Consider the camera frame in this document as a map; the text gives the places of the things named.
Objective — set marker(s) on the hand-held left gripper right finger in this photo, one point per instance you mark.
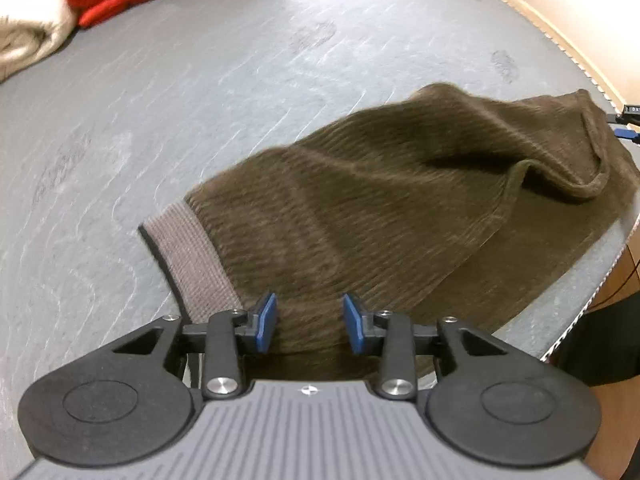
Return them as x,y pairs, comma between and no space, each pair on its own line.
355,322

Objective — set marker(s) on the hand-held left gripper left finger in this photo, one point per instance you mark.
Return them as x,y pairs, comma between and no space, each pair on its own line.
265,322

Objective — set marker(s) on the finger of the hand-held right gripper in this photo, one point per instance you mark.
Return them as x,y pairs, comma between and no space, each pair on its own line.
629,134
625,119

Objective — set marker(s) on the person's dark clothing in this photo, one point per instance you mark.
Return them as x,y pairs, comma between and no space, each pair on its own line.
600,350

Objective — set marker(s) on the cream quilted blanket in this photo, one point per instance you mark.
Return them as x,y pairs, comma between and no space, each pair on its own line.
30,20

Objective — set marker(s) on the wooden bed frame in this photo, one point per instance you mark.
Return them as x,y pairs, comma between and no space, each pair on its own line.
565,20

